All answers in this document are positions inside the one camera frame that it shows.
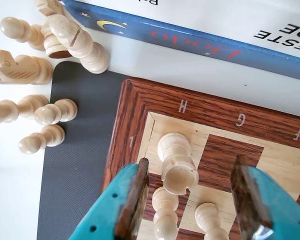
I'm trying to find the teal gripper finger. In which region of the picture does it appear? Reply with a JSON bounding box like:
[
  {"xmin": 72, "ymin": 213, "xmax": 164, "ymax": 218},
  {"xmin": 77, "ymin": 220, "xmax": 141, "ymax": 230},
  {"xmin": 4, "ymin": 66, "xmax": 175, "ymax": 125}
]
[
  {"xmin": 229, "ymin": 153, "xmax": 300, "ymax": 240},
  {"xmin": 69, "ymin": 158, "xmax": 150, "ymax": 240}
]

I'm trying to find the white chess rook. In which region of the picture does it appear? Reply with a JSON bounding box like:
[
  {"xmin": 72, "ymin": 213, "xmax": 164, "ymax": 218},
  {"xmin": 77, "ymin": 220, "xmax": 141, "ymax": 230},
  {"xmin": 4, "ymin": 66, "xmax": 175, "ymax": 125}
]
[{"xmin": 156, "ymin": 132, "xmax": 200, "ymax": 196}]

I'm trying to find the white chess pawn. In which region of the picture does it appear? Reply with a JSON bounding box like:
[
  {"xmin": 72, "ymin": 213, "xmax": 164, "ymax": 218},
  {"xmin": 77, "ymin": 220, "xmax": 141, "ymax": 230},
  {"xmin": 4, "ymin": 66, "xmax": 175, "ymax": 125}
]
[
  {"xmin": 18, "ymin": 123, "xmax": 66, "ymax": 155},
  {"xmin": 151, "ymin": 187, "xmax": 180, "ymax": 240},
  {"xmin": 0, "ymin": 16, "xmax": 45, "ymax": 51},
  {"xmin": 194, "ymin": 201, "xmax": 230, "ymax": 240},
  {"xmin": 34, "ymin": 98, "xmax": 79, "ymax": 126}
]

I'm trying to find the wooden chess board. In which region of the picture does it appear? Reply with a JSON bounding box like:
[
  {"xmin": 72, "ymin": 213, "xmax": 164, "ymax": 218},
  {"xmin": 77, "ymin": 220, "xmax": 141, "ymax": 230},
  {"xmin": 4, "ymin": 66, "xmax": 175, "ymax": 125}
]
[{"xmin": 99, "ymin": 77, "xmax": 300, "ymax": 240}]

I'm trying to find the white tall chess piece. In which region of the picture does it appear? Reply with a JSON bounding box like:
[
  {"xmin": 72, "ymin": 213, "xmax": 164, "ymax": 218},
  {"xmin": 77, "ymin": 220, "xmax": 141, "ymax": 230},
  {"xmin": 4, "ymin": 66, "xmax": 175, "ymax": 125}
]
[{"xmin": 0, "ymin": 94, "xmax": 50, "ymax": 126}]

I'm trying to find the toppled white chess piece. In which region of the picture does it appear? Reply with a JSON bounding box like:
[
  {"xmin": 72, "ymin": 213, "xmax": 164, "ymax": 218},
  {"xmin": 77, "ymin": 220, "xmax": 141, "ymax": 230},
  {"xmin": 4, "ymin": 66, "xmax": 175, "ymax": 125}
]
[{"xmin": 43, "ymin": 31, "xmax": 75, "ymax": 60}]

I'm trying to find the white chess knight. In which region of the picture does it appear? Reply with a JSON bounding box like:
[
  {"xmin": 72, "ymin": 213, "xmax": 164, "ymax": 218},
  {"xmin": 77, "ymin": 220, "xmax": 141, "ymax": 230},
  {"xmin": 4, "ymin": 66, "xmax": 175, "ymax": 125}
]
[
  {"xmin": 0, "ymin": 49, "xmax": 54, "ymax": 85},
  {"xmin": 34, "ymin": 0, "xmax": 66, "ymax": 18}
]

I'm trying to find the white chess bishop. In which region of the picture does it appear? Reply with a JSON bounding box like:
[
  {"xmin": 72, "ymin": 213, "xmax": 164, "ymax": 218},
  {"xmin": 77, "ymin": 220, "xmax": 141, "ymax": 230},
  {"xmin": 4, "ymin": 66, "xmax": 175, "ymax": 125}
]
[{"xmin": 47, "ymin": 13, "xmax": 111, "ymax": 75}]

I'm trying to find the dark grey rubber mat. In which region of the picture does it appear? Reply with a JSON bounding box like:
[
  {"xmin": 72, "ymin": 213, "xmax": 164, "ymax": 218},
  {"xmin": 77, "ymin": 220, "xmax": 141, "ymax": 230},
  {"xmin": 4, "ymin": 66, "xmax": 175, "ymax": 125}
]
[{"xmin": 36, "ymin": 61, "xmax": 127, "ymax": 240}]

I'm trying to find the blue Dodo book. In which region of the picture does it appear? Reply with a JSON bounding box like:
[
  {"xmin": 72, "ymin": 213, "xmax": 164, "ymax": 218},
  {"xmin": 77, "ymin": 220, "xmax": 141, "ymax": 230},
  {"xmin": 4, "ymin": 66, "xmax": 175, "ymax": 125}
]
[{"xmin": 61, "ymin": 0, "xmax": 300, "ymax": 83}]

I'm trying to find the white Gabrielle Chanel book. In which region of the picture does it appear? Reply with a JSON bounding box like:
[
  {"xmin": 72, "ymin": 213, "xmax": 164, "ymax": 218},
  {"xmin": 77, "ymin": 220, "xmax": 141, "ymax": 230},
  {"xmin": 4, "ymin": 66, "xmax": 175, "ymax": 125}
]
[{"xmin": 137, "ymin": 0, "xmax": 300, "ymax": 62}]

